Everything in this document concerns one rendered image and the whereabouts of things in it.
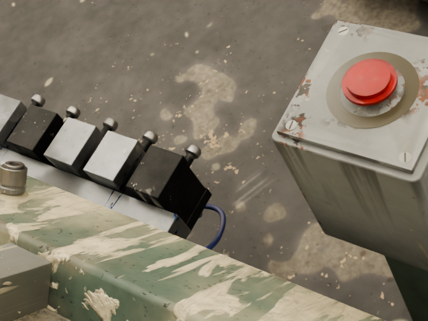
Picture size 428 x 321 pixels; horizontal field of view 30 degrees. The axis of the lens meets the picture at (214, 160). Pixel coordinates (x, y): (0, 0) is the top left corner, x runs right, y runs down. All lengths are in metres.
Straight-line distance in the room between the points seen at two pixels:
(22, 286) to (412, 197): 0.30
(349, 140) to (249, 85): 1.29
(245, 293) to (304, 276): 0.96
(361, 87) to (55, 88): 1.60
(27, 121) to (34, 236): 0.31
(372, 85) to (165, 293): 0.21
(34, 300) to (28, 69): 1.61
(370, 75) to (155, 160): 0.33
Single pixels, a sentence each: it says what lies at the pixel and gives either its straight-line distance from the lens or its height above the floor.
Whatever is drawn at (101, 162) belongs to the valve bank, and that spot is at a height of 0.76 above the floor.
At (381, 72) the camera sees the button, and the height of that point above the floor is 0.94.
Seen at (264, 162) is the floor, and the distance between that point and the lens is 1.73.
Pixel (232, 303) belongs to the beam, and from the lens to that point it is 0.60.
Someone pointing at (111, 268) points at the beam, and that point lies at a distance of 0.63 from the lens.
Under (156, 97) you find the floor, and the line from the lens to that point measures 1.95.
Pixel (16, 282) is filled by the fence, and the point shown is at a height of 0.93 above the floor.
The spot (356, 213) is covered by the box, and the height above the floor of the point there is 0.84.
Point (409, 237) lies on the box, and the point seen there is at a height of 0.82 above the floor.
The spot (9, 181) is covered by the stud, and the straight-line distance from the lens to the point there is 0.76.
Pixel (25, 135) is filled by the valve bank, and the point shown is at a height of 0.76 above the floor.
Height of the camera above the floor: 1.41
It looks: 52 degrees down
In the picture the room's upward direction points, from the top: 35 degrees counter-clockwise
